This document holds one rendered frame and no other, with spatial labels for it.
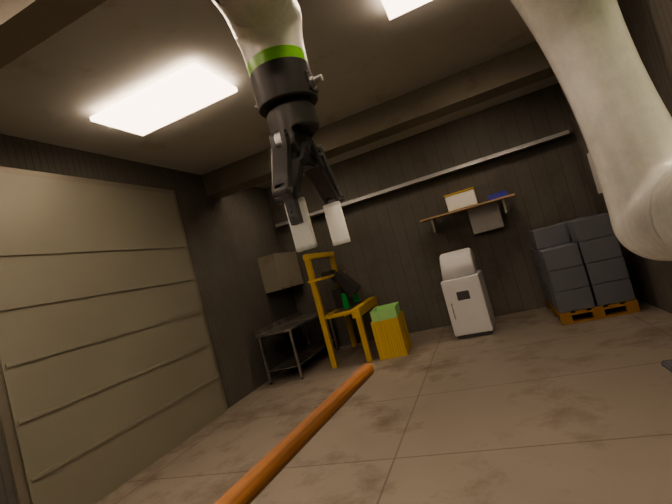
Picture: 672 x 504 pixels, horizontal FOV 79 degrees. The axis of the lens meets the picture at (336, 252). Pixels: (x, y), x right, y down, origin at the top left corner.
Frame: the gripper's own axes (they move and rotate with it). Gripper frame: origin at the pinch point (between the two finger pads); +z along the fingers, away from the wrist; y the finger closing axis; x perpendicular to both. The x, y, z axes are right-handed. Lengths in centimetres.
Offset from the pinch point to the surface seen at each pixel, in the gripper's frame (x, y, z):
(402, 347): 138, 508, 150
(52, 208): 351, 209, -114
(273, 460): 11.7, -9.9, 27.8
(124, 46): 185, 174, -186
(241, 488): 12.2, -16.7, 27.4
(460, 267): 36, 556, 61
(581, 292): -101, 531, 125
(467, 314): 43, 544, 128
